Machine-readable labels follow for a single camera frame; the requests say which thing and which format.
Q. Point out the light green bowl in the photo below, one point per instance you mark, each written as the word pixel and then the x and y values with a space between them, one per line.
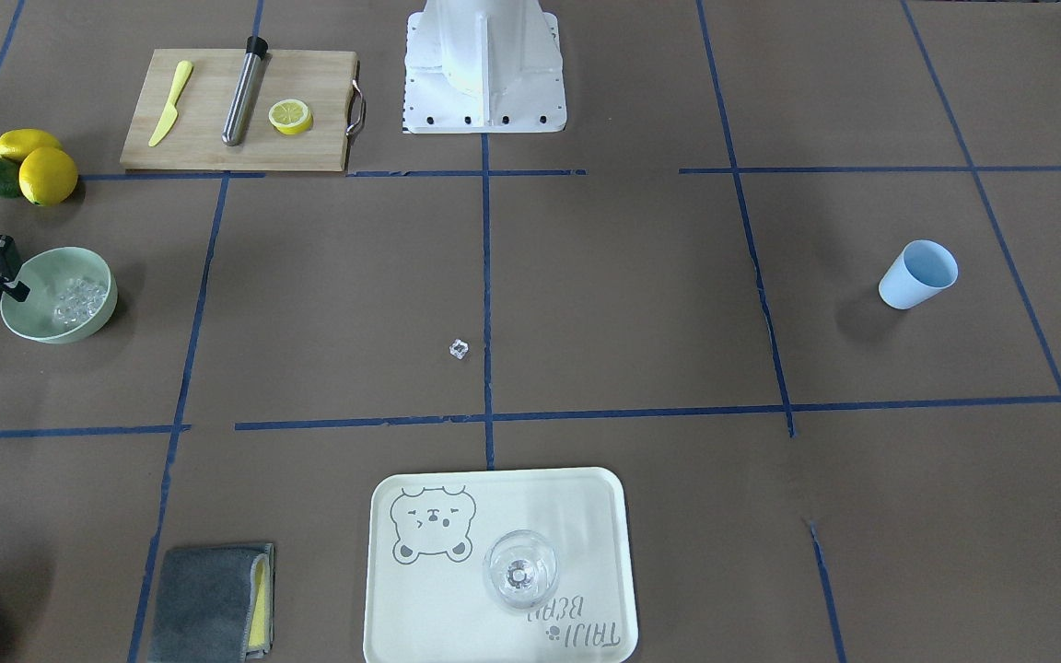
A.
pixel 73 294

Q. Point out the light blue plastic cup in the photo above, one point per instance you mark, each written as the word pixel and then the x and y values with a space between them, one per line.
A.
pixel 922 269

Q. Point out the loose clear ice cube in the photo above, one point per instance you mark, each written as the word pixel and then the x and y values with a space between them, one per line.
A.
pixel 458 349

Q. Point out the yellow lemon lower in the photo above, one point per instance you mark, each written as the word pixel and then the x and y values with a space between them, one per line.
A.
pixel 48 176

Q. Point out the yellow lemon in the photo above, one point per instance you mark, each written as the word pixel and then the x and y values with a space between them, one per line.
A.
pixel 48 176
pixel 17 145

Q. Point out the yellow lemon upper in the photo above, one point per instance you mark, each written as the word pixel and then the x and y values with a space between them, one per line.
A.
pixel 17 145

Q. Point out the yellow plastic knife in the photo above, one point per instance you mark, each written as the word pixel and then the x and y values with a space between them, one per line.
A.
pixel 170 112

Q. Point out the steel muddler black cap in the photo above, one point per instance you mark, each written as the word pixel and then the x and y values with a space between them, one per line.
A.
pixel 238 115

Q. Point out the half lemon slice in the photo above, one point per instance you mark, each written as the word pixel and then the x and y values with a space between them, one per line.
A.
pixel 290 116

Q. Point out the grey and yellow cloth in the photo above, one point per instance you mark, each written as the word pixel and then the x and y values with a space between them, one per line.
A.
pixel 215 604

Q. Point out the clear wine glass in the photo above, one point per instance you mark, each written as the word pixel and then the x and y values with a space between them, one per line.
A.
pixel 521 570

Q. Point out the cream bear serving tray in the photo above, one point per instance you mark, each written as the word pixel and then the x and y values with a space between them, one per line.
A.
pixel 426 600

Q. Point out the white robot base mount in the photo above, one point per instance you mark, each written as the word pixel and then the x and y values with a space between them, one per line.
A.
pixel 483 67

